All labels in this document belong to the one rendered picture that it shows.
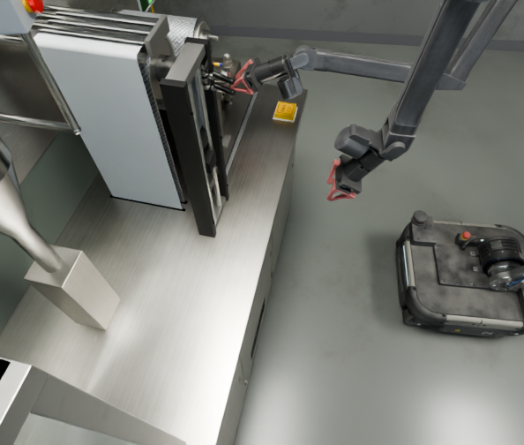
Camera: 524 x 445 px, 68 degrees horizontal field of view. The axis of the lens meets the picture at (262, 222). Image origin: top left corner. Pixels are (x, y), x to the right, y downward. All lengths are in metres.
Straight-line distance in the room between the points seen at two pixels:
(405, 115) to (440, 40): 0.17
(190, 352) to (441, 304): 1.25
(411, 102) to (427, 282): 1.23
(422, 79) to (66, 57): 0.74
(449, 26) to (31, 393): 0.77
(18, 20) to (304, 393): 1.71
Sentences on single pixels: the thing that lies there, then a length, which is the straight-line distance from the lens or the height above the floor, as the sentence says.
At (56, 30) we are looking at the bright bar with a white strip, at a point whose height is 1.45.
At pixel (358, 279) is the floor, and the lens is 2.16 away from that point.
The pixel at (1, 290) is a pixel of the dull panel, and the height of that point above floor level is 0.99.
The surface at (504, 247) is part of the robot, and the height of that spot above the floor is 0.42.
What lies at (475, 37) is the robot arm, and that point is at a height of 1.28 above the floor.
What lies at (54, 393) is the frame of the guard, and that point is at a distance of 0.40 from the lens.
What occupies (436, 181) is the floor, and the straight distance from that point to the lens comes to 2.69.
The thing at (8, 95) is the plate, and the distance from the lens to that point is 1.11.
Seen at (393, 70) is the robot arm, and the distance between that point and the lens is 1.30.
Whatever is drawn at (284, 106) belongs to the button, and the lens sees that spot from 1.53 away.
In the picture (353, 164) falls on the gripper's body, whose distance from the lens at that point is 1.01.
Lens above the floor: 1.90
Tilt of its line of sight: 56 degrees down
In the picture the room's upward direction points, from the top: 1 degrees counter-clockwise
